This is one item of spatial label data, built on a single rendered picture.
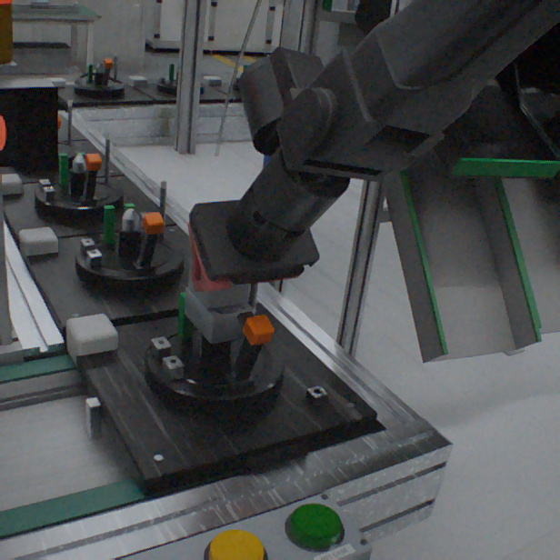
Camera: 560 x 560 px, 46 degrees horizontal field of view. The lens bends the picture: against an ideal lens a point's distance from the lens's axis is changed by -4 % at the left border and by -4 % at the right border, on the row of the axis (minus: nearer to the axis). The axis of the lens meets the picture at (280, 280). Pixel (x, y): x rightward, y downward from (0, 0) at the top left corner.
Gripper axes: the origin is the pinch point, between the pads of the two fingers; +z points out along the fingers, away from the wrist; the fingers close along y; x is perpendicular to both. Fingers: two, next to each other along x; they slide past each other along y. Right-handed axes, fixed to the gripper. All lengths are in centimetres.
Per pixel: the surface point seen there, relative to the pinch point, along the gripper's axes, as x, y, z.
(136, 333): -0.6, 4.4, 14.5
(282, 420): 14.1, -2.7, 2.2
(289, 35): -69, -54, 40
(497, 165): -1.6, -24.4, -15.4
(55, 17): -362, -103, 337
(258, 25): -587, -466, 567
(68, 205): -28.5, 2.6, 35.2
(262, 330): 7.1, 0.2, -4.8
